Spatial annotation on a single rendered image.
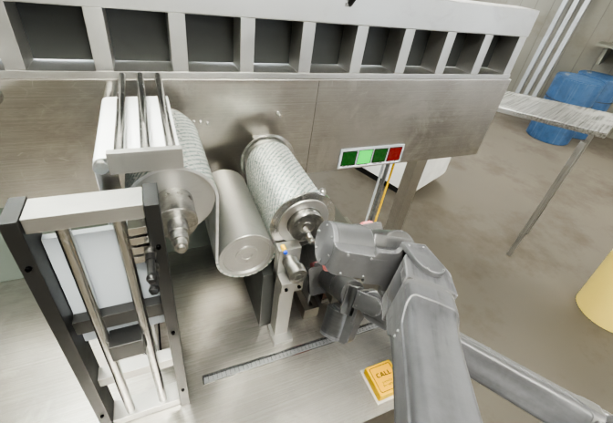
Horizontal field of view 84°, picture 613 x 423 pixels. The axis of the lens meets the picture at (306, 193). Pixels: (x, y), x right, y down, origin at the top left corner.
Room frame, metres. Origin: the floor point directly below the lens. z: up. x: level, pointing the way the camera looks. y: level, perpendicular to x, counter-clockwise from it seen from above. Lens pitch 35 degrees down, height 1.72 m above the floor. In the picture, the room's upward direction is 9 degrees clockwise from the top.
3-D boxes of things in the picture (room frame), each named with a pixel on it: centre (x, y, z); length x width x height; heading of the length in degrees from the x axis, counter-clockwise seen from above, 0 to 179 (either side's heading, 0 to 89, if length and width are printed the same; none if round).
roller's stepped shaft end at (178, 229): (0.37, 0.18, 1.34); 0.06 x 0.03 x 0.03; 28
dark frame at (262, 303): (0.69, 0.11, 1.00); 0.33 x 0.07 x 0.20; 28
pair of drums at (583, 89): (4.92, -3.50, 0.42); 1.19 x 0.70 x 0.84; 139
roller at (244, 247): (0.62, 0.16, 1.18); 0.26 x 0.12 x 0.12; 28
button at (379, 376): (0.43, -0.25, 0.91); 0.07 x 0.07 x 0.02; 28
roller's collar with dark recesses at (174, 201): (0.43, 0.21, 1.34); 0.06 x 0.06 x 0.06; 28
